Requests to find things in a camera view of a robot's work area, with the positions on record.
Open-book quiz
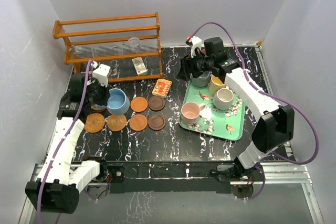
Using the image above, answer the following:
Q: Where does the purple cable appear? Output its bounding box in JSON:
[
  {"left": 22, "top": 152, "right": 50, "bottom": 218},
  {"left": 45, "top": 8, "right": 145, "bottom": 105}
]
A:
[
  {"left": 193, "top": 22, "right": 321, "bottom": 200},
  {"left": 36, "top": 59, "right": 99, "bottom": 224}
]

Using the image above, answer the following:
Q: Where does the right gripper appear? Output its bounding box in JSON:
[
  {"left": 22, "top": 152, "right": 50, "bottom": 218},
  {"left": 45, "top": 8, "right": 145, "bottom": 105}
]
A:
[{"left": 176, "top": 49, "right": 213, "bottom": 82}]

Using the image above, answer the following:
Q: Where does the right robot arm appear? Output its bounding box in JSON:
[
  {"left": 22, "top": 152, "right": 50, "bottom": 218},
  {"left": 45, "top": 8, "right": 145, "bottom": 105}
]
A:
[{"left": 177, "top": 36, "right": 295, "bottom": 180}]

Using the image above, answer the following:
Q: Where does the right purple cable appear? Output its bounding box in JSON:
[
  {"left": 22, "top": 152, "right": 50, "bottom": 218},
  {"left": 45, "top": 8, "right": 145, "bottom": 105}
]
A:
[{"left": 193, "top": 22, "right": 321, "bottom": 200}]

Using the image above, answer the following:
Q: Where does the grey mug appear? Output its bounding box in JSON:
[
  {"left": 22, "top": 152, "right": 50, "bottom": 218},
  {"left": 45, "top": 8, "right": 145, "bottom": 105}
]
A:
[{"left": 191, "top": 72, "right": 211, "bottom": 88}]

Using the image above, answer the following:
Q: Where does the blue mug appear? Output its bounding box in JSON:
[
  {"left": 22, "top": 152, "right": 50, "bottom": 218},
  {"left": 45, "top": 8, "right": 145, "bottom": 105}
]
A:
[{"left": 107, "top": 88, "right": 130, "bottom": 115}]

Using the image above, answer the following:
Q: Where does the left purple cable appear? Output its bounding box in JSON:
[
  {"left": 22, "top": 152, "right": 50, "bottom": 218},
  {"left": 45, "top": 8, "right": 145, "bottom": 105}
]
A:
[{"left": 36, "top": 59, "right": 99, "bottom": 224}]

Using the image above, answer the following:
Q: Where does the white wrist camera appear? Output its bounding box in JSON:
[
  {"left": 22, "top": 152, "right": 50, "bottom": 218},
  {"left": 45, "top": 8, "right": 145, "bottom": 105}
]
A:
[
  {"left": 185, "top": 36, "right": 202, "bottom": 58},
  {"left": 91, "top": 61, "right": 111, "bottom": 87}
]

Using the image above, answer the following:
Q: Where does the wooden shelf rack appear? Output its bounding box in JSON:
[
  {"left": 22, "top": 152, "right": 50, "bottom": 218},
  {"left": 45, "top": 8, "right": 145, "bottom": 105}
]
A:
[{"left": 52, "top": 12, "right": 164, "bottom": 82}]

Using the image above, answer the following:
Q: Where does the dark walnut coaster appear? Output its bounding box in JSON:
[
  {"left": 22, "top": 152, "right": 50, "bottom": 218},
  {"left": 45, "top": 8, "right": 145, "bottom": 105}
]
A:
[
  {"left": 148, "top": 114, "right": 166, "bottom": 131},
  {"left": 148, "top": 96, "right": 165, "bottom": 111}
]

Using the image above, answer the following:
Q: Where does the orange wooden coaster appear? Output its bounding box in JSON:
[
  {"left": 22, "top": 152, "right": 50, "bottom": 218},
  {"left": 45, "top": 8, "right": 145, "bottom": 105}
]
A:
[
  {"left": 129, "top": 114, "right": 148, "bottom": 131},
  {"left": 130, "top": 97, "right": 148, "bottom": 113}
]

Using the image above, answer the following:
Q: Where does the white green small box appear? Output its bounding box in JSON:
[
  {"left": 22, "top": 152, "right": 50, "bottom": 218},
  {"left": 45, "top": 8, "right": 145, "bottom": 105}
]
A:
[{"left": 132, "top": 57, "right": 148, "bottom": 76}]

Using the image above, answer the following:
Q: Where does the yellow mug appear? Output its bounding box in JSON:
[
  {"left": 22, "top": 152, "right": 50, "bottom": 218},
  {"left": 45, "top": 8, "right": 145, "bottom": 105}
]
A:
[{"left": 208, "top": 75, "right": 226, "bottom": 95}]

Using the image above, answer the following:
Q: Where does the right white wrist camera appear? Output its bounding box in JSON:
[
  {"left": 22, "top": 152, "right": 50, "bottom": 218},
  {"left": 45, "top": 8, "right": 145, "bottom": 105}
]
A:
[{"left": 185, "top": 36, "right": 202, "bottom": 58}]

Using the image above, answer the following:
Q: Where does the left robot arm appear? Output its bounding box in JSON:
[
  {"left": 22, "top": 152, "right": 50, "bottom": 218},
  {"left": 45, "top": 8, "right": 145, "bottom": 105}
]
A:
[{"left": 25, "top": 72, "right": 109, "bottom": 214}]

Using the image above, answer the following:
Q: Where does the pink mug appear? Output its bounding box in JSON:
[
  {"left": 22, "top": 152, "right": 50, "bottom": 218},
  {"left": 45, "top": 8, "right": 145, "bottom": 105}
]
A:
[{"left": 181, "top": 102, "right": 206, "bottom": 125}]

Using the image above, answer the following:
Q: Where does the black front base frame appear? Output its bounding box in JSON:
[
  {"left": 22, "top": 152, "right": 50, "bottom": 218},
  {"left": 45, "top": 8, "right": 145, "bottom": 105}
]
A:
[{"left": 86, "top": 159, "right": 266, "bottom": 195}]

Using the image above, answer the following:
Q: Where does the clear plastic cup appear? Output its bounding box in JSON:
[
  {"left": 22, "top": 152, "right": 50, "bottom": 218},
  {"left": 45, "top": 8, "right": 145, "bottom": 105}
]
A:
[{"left": 128, "top": 37, "right": 141, "bottom": 54}]

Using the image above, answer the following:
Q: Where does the white beige mug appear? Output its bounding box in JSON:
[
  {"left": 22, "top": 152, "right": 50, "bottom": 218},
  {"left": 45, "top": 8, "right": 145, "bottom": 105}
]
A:
[{"left": 213, "top": 88, "right": 234, "bottom": 110}]

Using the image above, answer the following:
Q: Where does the orange patterned card pack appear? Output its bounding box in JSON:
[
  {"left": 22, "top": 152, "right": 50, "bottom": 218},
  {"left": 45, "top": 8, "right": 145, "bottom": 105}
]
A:
[{"left": 152, "top": 79, "right": 172, "bottom": 98}]

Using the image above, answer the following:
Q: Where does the green floral tray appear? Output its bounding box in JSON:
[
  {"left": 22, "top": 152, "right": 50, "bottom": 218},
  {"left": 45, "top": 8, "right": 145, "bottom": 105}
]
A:
[{"left": 179, "top": 82, "right": 245, "bottom": 141}]

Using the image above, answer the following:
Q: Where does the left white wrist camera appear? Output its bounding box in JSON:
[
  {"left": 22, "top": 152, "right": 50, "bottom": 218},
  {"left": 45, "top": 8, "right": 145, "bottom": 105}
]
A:
[{"left": 91, "top": 61, "right": 111, "bottom": 87}]

